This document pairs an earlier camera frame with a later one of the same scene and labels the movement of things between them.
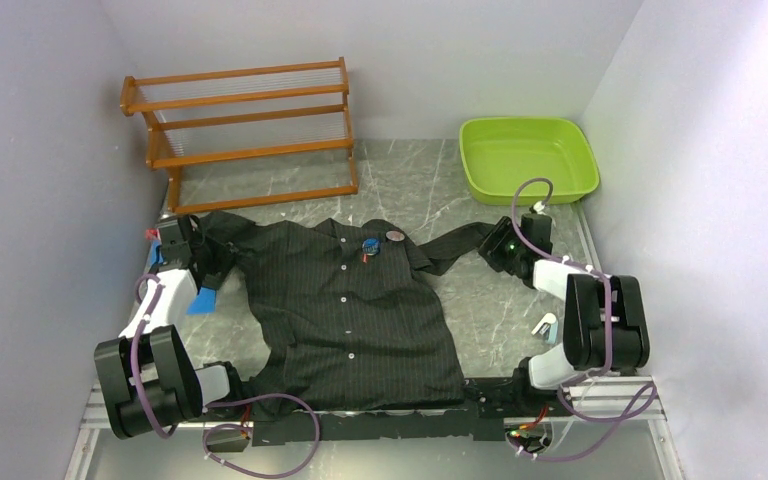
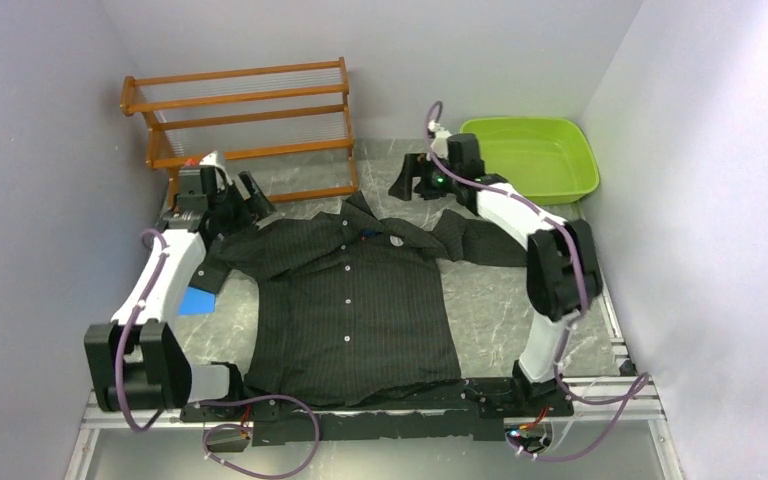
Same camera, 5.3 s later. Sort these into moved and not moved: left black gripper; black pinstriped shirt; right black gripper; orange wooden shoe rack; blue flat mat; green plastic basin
Moved: black pinstriped shirt; left black gripper; right black gripper
Not moved: orange wooden shoe rack; green plastic basin; blue flat mat
